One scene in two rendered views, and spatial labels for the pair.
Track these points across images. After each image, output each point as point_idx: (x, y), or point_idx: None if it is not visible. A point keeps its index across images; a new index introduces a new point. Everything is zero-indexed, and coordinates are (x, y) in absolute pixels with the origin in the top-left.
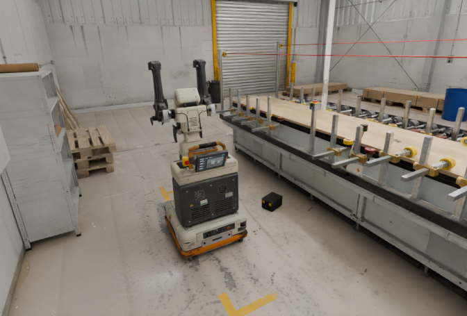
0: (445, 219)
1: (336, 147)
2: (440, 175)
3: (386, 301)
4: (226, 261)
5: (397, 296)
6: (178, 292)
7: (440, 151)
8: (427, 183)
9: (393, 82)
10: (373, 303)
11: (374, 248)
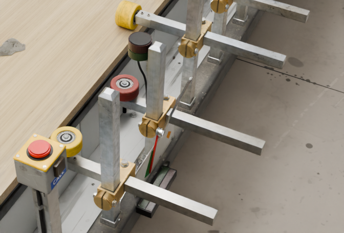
0: (245, 33)
1: (15, 213)
2: (167, 2)
3: (261, 196)
4: None
5: (239, 185)
6: None
7: None
8: (158, 34)
9: None
10: (280, 210)
11: (132, 228)
